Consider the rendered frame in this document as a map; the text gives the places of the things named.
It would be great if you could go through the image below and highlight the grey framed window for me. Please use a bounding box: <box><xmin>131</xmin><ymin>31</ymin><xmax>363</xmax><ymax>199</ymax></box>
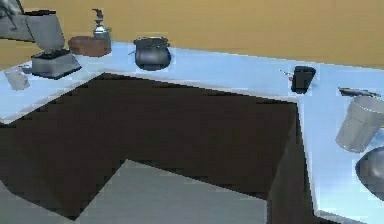
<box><xmin>0</xmin><ymin>0</ymin><xmax>36</xmax><ymax>43</ymax></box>

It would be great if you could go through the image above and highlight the small white cup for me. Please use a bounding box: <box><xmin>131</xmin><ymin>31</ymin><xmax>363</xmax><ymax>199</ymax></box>
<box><xmin>4</xmin><ymin>67</ymin><xmax>31</xmax><ymax>91</ymax></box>

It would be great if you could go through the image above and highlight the dark flat utensil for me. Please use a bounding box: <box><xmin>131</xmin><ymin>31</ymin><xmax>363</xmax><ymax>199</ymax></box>
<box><xmin>338</xmin><ymin>87</ymin><xmax>381</xmax><ymax>99</ymax></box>

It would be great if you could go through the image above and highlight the dark brown kitchen counter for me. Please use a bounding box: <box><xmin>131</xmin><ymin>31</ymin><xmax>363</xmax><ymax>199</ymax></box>
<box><xmin>0</xmin><ymin>40</ymin><xmax>384</xmax><ymax>224</ymax></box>

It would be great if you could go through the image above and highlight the grey coffee machine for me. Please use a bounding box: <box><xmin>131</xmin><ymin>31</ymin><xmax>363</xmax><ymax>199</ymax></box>
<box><xmin>23</xmin><ymin>9</ymin><xmax>83</xmax><ymax>80</ymax></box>

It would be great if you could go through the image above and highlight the silver soap dispenser bottle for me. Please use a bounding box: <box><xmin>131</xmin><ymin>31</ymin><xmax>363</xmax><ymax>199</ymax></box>
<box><xmin>91</xmin><ymin>8</ymin><xmax>112</xmax><ymax>48</ymax></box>

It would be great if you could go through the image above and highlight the dark grey cooking pot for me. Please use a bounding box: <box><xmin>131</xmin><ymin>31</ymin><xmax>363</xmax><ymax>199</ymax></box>
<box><xmin>128</xmin><ymin>36</ymin><xmax>172</xmax><ymax>72</ymax></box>

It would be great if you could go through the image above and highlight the black box-shaped object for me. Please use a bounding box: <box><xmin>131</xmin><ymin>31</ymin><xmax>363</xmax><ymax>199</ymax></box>
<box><xmin>290</xmin><ymin>65</ymin><xmax>317</xmax><ymax>95</ymax></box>

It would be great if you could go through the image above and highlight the grey metal bowl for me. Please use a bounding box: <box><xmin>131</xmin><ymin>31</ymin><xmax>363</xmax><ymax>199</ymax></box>
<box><xmin>355</xmin><ymin>146</ymin><xmax>384</xmax><ymax>202</ymax></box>

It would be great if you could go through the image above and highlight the brown round board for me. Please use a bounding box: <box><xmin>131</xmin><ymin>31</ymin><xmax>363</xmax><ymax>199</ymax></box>
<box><xmin>67</xmin><ymin>35</ymin><xmax>112</xmax><ymax>58</ymax></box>

